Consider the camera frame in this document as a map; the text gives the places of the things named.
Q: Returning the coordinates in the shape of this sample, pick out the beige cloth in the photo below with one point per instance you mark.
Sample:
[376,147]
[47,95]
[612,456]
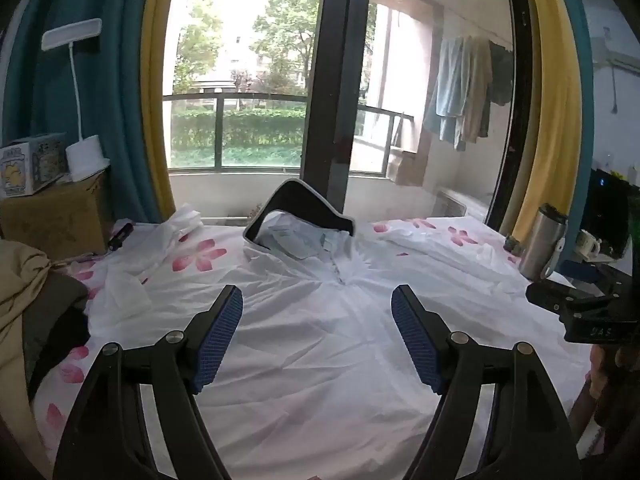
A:
[27,285]

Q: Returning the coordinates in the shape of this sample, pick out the cardboard box on balcony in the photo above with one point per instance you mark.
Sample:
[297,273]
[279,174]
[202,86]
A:
[402,165]

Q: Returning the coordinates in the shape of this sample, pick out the dark window frame post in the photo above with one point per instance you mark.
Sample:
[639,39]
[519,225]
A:
[335,75]

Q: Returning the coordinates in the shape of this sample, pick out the yellow curtain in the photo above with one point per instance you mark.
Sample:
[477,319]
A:
[155,85]
[550,110]

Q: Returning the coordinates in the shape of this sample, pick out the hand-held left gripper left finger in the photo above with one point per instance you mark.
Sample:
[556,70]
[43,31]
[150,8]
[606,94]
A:
[220,340]

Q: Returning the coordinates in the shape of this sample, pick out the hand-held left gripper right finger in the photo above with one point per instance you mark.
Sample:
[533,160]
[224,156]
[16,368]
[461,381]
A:
[415,335]

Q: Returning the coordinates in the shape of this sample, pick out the balcony railing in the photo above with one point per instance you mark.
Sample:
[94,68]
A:
[235,125]

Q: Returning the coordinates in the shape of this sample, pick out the black curved backrest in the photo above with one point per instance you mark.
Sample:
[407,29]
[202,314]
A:
[300,200]

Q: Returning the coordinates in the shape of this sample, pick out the white crumpled cloth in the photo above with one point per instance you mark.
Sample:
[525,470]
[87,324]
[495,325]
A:
[175,230]

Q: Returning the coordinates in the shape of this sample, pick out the hanging light blue shirt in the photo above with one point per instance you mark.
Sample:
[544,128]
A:
[447,95]

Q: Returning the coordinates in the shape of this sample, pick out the hanging beige shirt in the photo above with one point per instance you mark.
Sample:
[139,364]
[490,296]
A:
[477,95]

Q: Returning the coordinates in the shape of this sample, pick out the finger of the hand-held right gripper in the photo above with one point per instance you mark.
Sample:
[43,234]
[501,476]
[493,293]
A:
[547,296]

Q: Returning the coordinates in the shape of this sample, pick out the brown cardboard box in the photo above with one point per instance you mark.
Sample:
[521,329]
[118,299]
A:
[55,220]

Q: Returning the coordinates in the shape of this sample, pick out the steel thermos bottle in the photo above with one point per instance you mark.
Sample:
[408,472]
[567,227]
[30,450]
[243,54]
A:
[542,242]

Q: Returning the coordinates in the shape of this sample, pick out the person's right hand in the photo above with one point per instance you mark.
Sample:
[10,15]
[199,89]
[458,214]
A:
[598,372]

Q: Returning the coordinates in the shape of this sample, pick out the white shirt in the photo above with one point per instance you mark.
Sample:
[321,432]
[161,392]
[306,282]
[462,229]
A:
[320,340]

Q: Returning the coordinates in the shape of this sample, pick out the white floral bedsheet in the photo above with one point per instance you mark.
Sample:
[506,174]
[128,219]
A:
[200,256]

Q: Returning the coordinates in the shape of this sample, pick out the teal curtain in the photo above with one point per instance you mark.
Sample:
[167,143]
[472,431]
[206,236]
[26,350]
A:
[95,90]
[580,50]

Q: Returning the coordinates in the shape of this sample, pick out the small printed box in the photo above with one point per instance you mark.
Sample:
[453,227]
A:
[32,162]

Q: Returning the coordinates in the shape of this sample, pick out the white desk lamp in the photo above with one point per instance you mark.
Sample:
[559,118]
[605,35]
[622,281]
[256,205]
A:
[86,157]

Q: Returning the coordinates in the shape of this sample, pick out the dark cloth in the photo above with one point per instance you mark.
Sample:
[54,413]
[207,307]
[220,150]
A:
[55,330]

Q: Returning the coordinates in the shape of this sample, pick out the black electronic device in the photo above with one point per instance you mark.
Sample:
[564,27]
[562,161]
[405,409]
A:
[607,210]

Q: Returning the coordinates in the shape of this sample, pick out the white mug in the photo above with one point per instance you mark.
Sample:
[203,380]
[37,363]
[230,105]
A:
[587,246]

